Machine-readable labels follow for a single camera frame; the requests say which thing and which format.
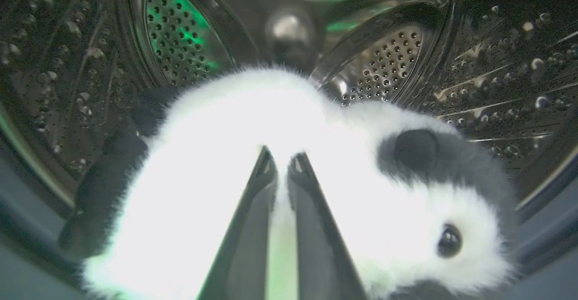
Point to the steel washing machine drum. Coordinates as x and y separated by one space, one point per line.
496 56

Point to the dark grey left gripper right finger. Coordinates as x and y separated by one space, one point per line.
320 246

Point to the black and white panda plush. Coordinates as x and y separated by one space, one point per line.
198 164

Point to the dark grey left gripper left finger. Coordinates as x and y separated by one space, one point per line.
244 246

